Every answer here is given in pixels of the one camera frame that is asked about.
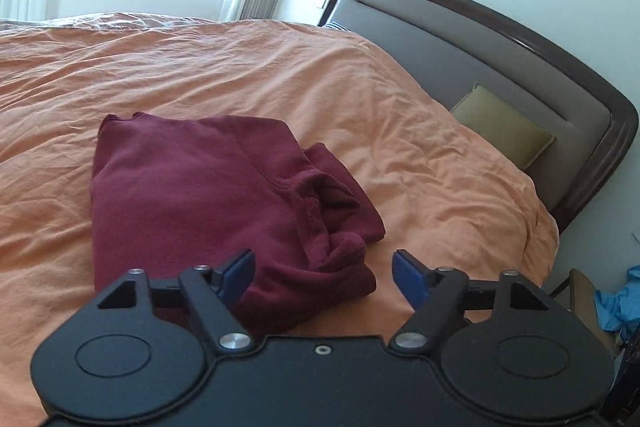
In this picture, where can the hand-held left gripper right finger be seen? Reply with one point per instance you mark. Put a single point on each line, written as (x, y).
(407, 274)

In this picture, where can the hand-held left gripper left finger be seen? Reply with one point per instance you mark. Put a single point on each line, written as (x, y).
(237, 277)

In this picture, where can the maroon sweater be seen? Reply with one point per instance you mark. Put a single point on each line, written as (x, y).
(200, 197)

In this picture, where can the brown chair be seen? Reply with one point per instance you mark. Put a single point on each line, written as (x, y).
(582, 292)

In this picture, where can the olive green pillow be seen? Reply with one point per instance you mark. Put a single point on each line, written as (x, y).
(505, 127)

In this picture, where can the orange bed blanket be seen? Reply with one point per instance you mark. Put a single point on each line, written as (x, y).
(350, 107)

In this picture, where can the blue cloth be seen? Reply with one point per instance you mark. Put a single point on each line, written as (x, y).
(617, 307)

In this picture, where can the dark wooden padded headboard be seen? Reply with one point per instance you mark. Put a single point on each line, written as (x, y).
(450, 37)

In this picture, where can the striped pillow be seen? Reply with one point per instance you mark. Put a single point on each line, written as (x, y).
(334, 26)

